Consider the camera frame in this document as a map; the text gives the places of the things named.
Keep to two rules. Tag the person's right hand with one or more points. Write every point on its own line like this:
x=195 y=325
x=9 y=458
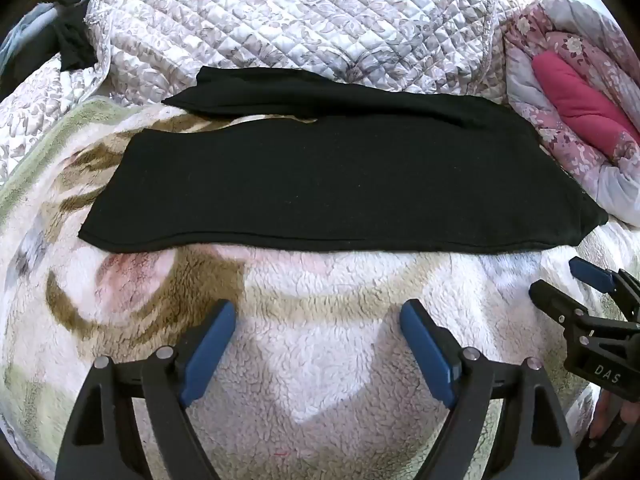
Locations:
x=606 y=415

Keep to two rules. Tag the pink floral comforter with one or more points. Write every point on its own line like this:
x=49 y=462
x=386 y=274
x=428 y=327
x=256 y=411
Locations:
x=575 y=110

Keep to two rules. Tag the floral fleece blanket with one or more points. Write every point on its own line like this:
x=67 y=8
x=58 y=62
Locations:
x=300 y=320

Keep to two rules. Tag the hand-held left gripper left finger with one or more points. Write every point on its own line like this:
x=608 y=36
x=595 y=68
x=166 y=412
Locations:
x=210 y=350

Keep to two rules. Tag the light blue cloth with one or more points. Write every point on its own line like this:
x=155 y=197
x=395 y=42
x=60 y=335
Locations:
x=20 y=35

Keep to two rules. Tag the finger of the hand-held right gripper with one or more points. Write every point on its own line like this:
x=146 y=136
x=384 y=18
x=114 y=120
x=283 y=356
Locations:
x=552 y=300
x=590 y=272

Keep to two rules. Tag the dark cloth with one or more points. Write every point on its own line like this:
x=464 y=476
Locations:
x=60 y=40

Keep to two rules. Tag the white quilted bedspread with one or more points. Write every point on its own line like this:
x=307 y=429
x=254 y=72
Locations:
x=280 y=20

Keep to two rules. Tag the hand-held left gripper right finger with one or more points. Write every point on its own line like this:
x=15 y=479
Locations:
x=430 y=350

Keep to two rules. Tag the black pants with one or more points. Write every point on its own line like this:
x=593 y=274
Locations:
x=340 y=185

